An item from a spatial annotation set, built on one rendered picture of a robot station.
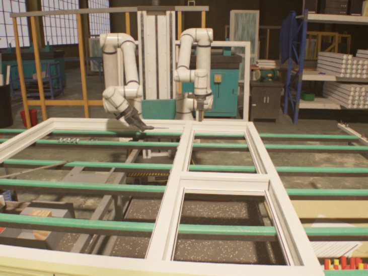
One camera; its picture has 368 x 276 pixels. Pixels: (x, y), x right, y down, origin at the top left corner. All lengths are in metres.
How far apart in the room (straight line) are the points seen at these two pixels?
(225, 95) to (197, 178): 4.48
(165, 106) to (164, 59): 0.44
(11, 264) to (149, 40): 2.34
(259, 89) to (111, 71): 3.46
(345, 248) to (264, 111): 4.32
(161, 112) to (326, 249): 1.98
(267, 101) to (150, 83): 3.06
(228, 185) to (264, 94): 4.32
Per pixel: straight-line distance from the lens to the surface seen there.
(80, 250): 1.09
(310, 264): 0.88
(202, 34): 2.56
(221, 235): 1.07
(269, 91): 5.53
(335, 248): 1.47
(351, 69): 5.77
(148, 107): 2.87
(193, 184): 1.28
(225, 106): 5.71
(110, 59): 2.48
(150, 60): 2.89
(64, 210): 1.59
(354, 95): 5.77
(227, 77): 5.62
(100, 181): 1.45
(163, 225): 0.96
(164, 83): 2.92
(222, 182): 1.27
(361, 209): 1.83
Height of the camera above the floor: 1.49
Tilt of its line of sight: 19 degrees down
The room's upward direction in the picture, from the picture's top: straight up
